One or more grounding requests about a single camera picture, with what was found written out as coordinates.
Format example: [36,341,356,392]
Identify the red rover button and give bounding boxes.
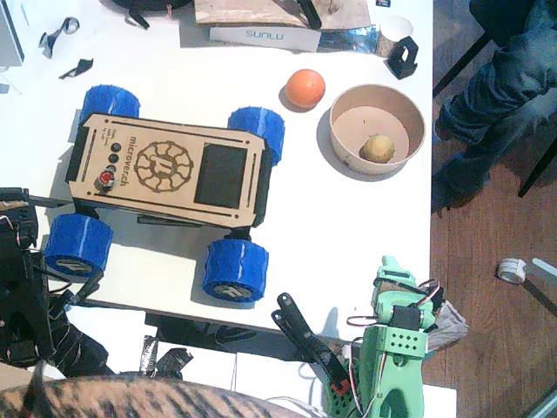
[96,168,116,192]

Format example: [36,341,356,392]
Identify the grey crumpled paper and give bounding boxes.
[424,300,470,356]

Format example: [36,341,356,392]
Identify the black table clamp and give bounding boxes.
[64,273,105,308]

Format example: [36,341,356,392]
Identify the yellow round fruit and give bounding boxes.
[359,133,396,163]

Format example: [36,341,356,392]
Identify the wooden top rover chassis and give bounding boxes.
[64,111,274,230]

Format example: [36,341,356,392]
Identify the brown paper bowl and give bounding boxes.
[329,84,426,176]

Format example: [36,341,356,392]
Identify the white tape roll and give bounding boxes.
[495,257,528,285]

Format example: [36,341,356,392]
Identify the black plastic scrap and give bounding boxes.
[58,57,95,80]

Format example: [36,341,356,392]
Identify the pale metal bar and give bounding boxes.
[524,257,557,282]

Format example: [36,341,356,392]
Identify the black clip parts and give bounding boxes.
[38,17,80,58]

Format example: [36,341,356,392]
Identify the white device box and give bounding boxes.
[0,0,25,73]

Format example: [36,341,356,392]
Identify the black chair leg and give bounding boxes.
[517,138,557,198]
[433,32,495,99]

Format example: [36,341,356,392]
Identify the orange fruit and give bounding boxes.
[285,68,326,109]

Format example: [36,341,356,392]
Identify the brown striped fabric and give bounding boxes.
[0,374,314,418]

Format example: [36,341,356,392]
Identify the person in blue jeans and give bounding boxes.
[433,0,557,214]

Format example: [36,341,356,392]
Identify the shiny blue foil bag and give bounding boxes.
[317,24,379,53]

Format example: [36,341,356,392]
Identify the white paper cup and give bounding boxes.
[376,16,413,57]

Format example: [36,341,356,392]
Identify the white SUNLU box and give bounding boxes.
[209,25,321,52]

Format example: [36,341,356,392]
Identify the black stick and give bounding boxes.
[298,0,323,30]

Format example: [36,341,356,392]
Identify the raw wooden board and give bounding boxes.
[193,0,371,30]

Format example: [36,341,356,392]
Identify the red white servo cable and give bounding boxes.
[346,314,380,328]
[416,278,446,314]

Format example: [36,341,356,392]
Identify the black printed bracket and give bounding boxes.
[385,37,419,80]

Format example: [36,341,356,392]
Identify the black round bag with strap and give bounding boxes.
[99,0,192,30]

